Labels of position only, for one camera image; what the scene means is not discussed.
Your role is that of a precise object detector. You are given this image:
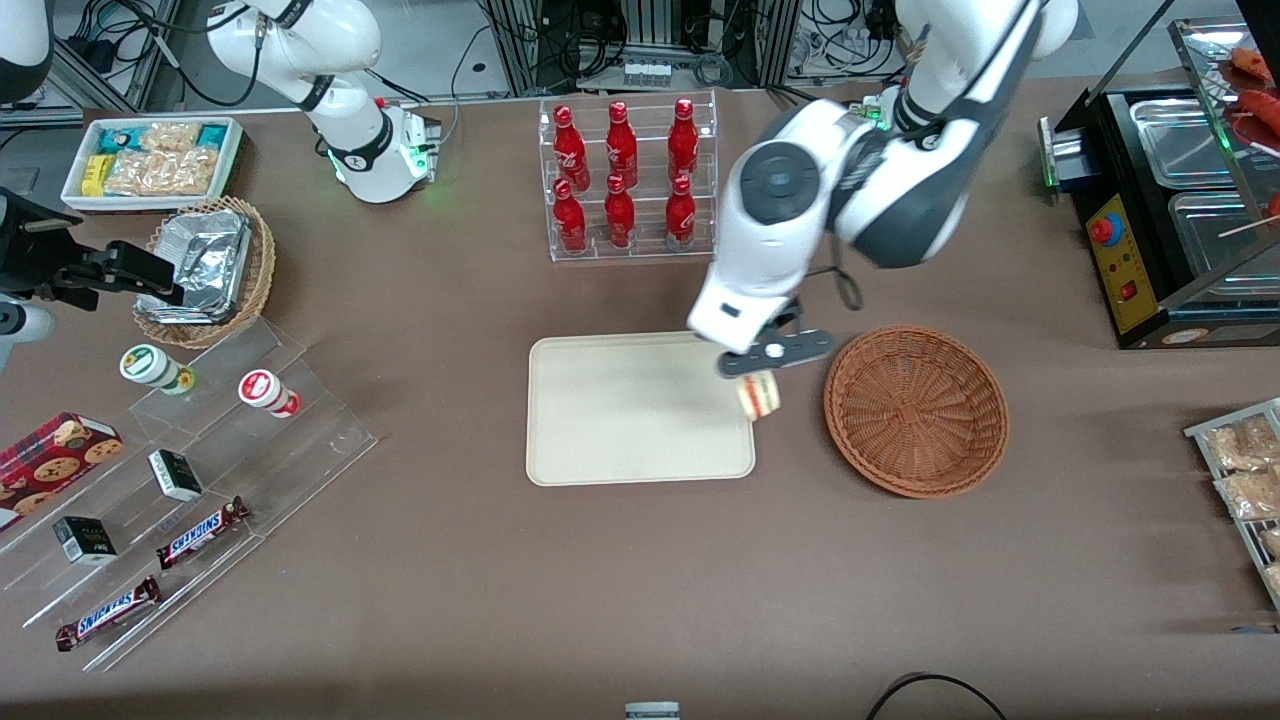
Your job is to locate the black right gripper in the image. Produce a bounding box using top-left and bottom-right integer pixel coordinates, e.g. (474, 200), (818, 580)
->
(0, 190), (187, 307)

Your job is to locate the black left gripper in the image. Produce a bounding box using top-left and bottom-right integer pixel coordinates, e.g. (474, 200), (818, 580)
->
(718, 298), (836, 381)

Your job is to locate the triangle sandwich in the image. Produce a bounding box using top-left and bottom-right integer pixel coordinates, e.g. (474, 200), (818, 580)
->
(737, 369), (784, 422)

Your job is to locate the light wicker basket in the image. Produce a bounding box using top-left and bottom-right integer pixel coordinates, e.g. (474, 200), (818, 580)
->
(132, 195), (277, 350)

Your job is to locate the brown wicker basket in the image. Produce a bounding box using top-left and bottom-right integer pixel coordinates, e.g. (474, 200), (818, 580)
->
(823, 324), (1010, 500)

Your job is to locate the cream plastic serving tray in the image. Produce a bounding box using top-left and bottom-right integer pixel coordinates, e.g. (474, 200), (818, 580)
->
(526, 330), (757, 488)

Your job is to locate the metal snack tray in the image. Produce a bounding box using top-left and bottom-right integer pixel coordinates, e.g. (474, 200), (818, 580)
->
(1184, 397), (1280, 611)

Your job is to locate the aluminium foil container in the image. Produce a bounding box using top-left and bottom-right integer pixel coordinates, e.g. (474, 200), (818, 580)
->
(138, 209), (253, 327)

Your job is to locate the green lid sunflower cup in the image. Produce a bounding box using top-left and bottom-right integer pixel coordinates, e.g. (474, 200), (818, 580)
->
(119, 343), (197, 397)

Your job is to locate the clear cracker bag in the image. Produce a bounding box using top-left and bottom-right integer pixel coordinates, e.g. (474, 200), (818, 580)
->
(105, 150), (221, 198)
(140, 122), (201, 156)

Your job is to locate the white snack bin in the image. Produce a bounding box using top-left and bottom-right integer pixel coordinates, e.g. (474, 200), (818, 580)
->
(60, 116), (245, 214)

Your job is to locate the red lid yogurt cup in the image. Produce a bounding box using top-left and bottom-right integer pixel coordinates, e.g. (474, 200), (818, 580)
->
(237, 369), (302, 419)

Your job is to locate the red cola bottle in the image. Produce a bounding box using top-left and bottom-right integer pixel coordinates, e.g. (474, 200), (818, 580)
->
(604, 173), (637, 249)
(553, 104), (591, 193)
(668, 97), (700, 183)
(553, 178), (588, 254)
(606, 100), (639, 189)
(665, 175), (698, 251)

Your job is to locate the clear acrylic bottle rack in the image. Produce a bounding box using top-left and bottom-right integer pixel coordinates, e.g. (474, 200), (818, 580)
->
(537, 89), (720, 264)

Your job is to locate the red plaid cookie box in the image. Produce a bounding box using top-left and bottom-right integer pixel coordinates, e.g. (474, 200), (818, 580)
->
(0, 411), (125, 533)

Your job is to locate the small black carton box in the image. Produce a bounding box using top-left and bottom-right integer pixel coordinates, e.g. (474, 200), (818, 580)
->
(52, 516), (119, 567)
(148, 449), (205, 503)

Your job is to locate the clear acrylic stepped shelf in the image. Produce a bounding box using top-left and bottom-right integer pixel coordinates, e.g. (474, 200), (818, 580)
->
(0, 317), (379, 674)

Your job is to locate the Snickers chocolate bar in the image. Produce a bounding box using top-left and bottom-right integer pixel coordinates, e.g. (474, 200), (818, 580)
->
(155, 496), (251, 571)
(55, 575), (163, 653)

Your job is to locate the black food warmer machine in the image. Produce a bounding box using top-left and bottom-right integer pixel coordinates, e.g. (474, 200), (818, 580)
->
(1038, 15), (1280, 351)

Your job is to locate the steel food pan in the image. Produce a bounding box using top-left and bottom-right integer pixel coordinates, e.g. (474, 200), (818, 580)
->
(1168, 190), (1280, 283)
(1128, 95), (1246, 189)

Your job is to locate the aluminium profile frame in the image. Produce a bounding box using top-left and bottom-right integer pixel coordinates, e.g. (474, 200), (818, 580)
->
(480, 0), (801, 96)
(50, 0), (181, 111)

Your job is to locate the black cable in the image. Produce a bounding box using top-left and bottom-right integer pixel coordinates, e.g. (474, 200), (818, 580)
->
(864, 672), (1007, 720)

